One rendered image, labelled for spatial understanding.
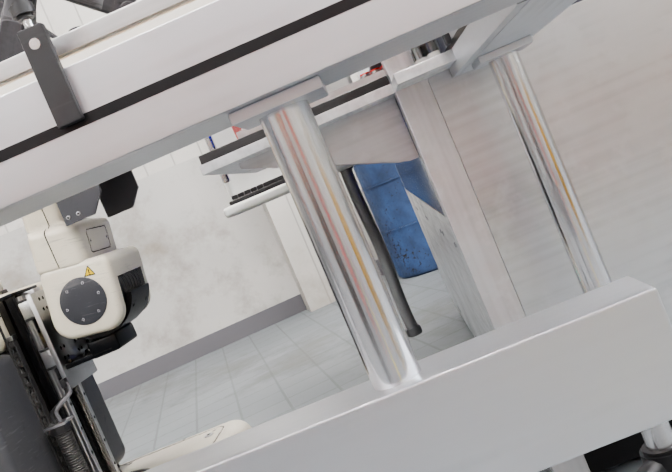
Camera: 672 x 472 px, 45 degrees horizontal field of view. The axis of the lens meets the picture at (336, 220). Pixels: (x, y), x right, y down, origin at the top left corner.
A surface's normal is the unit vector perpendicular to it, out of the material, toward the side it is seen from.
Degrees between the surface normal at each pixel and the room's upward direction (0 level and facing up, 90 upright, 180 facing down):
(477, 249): 90
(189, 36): 90
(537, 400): 90
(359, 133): 90
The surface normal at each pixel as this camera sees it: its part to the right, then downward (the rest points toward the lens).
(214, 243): 0.18, -0.03
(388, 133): -0.04, 0.07
